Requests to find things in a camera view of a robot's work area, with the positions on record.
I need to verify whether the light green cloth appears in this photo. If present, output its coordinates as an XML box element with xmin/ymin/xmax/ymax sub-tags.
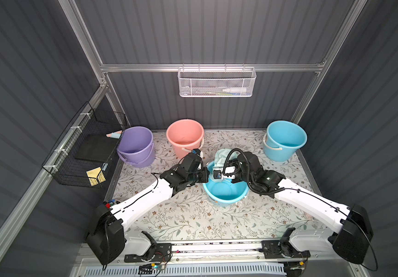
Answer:
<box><xmin>213</xmin><ymin>148</ymin><xmax>239</xmax><ymax>170</ymax></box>

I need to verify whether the blue bucket with label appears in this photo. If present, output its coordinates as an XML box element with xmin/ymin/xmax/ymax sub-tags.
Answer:
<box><xmin>202</xmin><ymin>162</ymin><xmax>249</xmax><ymax>207</ymax></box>

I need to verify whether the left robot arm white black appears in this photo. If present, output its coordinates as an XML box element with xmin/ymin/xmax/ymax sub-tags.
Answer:
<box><xmin>86</xmin><ymin>149</ymin><xmax>209</xmax><ymax>269</ymax></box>

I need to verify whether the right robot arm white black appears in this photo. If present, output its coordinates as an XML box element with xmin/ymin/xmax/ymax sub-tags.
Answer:
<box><xmin>223</xmin><ymin>148</ymin><xmax>374</xmax><ymax>264</ymax></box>

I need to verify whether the pink plastic bucket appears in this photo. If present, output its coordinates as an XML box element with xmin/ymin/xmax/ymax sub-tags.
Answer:
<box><xmin>166</xmin><ymin>119</ymin><xmax>205</xmax><ymax>159</ymax></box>

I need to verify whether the purple plastic bucket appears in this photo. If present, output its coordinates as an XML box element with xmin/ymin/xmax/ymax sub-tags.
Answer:
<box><xmin>117</xmin><ymin>126</ymin><xmax>155</xmax><ymax>168</ymax></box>

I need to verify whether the floral patterned table mat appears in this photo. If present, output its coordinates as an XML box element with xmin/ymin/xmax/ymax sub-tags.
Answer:
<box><xmin>113</xmin><ymin>130</ymin><xmax>325</xmax><ymax>241</ymax></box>

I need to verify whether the white spray bottle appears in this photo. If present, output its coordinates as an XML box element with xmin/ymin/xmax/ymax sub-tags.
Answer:
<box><xmin>223</xmin><ymin>87</ymin><xmax>247</xmax><ymax>95</ymax></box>

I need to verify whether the pastel card in basket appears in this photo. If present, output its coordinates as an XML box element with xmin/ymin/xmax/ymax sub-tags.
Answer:
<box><xmin>106</xmin><ymin>130</ymin><xmax>122</xmax><ymax>139</ymax></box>

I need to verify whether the pink cup with pens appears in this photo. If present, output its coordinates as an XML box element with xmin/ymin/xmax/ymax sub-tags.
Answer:
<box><xmin>103</xmin><ymin>199</ymin><xmax>121</xmax><ymax>209</ymax></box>

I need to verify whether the yellow sticky note pad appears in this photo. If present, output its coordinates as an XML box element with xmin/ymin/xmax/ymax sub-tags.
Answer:
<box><xmin>86</xmin><ymin>167</ymin><xmax>106</xmax><ymax>187</ymax></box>

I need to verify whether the black box in basket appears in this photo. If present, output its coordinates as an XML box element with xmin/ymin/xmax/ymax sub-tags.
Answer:
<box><xmin>74</xmin><ymin>135</ymin><xmax>118</xmax><ymax>162</ymax></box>

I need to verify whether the white ventilation grille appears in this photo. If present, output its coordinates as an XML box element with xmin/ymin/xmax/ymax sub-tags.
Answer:
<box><xmin>81</xmin><ymin>262</ymin><xmax>287</xmax><ymax>277</ymax></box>

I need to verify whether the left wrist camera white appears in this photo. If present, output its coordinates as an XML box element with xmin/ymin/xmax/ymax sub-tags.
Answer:
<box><xmin>192</xmin><ymin>148</ymin><xmax>203</xmax><ymax>158</ymax></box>

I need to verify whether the blue bucket white handle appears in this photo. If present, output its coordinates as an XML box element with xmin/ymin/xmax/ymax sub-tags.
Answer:
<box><xmin>262</xmin><ymin>121</ymin><xmax>308</xmax><ymax>162</ymax></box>

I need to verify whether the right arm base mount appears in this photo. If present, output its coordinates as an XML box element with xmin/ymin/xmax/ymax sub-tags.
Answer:
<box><xmin>258</xmin><ymin>227</ymin><xmax>311</xmax><ymax>260</ymax></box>

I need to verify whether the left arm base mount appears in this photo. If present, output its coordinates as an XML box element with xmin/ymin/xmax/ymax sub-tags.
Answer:
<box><xmin>123</xmin><ymin>231</ymin><xmax>172</xmax><ymax>263</ymax></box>

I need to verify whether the white wire wall basket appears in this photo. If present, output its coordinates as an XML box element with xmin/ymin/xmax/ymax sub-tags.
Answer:
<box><xmin>178</xmin><ymin>65</ymin><xmax>257</xmax><ymax>98</ymax></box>

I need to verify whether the black wire side basket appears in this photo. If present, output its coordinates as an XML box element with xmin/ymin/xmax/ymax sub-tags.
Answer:
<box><xmin>42</xmin><ymin>102</ymin><xmax>129</xmax><ymax>189</ymax></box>

